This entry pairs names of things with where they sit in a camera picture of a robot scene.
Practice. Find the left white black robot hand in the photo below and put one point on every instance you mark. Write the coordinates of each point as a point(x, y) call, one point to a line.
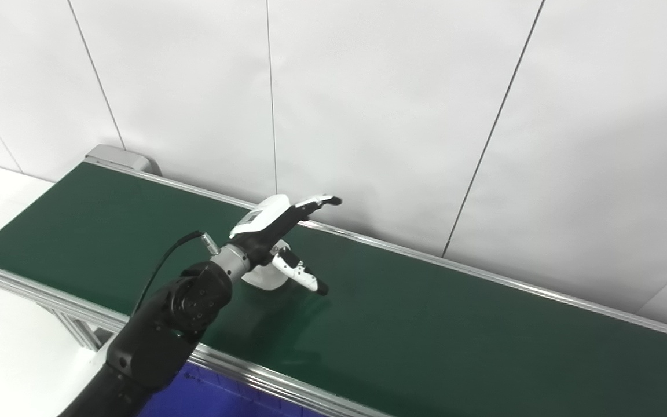
point(267, 217)

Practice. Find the white hexagonal plastic part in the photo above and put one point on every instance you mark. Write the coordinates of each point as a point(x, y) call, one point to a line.
point(265, 279)

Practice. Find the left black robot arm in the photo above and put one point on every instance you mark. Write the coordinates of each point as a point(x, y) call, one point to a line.
point(165, 330)

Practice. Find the green conveyor belt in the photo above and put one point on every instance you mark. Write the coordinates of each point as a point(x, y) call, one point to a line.
point(426, 336)
point(252, 370)

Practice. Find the grey conveyor motor housing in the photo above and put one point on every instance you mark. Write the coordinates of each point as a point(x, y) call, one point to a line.
point(119, 157)

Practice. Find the blue plastic bin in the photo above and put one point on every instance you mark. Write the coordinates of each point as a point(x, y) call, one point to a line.
point(206, 397)

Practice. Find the aluminium conveyor leg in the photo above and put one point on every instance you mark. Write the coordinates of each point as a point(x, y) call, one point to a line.
point(79, 327)

